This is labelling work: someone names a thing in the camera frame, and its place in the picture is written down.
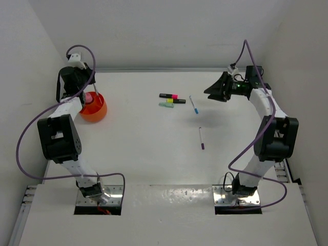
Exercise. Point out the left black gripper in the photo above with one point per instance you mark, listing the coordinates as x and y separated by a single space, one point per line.
88 72

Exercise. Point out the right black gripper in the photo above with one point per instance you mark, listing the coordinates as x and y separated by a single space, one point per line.
219 91

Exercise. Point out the pink glue stick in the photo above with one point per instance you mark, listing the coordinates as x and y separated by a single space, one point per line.
89 98

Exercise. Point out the white pen blue cap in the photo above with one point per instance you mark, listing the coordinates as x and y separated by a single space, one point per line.
193 105

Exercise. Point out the white pen purple cap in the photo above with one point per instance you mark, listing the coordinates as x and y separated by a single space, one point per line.
201 138

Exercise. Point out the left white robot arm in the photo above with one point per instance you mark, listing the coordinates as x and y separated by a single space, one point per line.
59 137

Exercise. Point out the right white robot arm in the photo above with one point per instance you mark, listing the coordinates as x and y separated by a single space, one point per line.
239 186

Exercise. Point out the orange round organizer container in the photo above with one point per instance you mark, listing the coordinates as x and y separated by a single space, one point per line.
94 112

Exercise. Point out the black yellow highlighter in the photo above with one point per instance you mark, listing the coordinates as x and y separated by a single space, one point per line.
176 101

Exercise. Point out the pale green highlighter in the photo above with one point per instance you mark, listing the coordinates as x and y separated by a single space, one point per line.
166 104

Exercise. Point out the black pink highlighter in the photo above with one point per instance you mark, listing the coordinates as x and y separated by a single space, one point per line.
169 96

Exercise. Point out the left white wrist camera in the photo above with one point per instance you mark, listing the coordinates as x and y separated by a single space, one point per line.
74 60

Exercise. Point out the right aluminium table rail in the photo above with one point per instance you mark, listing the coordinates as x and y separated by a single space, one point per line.
275 139

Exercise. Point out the aluminium table rail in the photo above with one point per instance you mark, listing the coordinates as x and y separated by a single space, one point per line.
22 216
275 139

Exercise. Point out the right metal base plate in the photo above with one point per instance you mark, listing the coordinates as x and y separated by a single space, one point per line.
224 198

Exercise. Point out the metal base plate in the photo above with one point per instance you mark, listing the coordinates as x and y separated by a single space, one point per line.
224 198
112 198

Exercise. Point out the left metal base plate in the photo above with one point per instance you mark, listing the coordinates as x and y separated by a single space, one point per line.
112 198

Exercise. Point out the left aluminium table rail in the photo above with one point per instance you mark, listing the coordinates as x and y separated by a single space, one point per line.
22 216

